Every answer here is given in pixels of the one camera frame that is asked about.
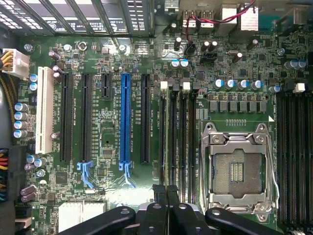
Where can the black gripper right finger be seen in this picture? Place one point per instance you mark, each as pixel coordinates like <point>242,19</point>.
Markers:
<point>181,220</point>

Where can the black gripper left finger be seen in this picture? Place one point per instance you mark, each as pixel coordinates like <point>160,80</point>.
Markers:
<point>154,220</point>

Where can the black RAM slot white latch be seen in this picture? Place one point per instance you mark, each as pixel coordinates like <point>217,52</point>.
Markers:
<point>293,147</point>
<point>162,127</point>
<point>183,137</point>

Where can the blue slot retention clip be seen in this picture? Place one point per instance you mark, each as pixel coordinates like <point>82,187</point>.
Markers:
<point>127,175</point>
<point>85,172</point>

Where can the white finned chipset heatsink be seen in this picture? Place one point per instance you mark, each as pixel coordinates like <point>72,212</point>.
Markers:
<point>82,212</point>

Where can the silver CPU socket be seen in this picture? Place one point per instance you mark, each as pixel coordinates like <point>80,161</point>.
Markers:
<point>238,171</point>

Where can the long black expansion slot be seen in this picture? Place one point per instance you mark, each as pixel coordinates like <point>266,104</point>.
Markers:
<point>66,117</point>
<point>86,117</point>
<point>145,117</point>

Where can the blue expansion slot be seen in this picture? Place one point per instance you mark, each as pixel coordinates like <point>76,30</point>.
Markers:
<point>125,117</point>

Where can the silver blue-topped capacitor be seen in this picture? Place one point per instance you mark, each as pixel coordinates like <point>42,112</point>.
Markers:
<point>20,133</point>
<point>218,84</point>
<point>20,115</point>
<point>184,63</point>
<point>230,84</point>
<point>20,124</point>
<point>256,84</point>
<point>175,63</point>
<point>243,84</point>
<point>20,107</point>

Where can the short black expansion slot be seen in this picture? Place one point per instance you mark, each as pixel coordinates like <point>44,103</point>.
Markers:
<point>106,85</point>

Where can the white PCI expansion slot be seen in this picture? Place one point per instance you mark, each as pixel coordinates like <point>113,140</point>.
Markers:
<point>44,110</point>

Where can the silver rear port block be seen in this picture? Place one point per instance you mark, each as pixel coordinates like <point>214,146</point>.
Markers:
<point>198,18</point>

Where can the white power connector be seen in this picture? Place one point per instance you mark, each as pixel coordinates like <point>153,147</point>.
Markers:
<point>18,61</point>

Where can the green computer motherboard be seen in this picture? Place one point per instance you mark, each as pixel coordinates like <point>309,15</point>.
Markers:
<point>73,17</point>

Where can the silver socket cover frame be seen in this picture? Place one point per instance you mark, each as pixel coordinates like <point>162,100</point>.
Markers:
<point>234,143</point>

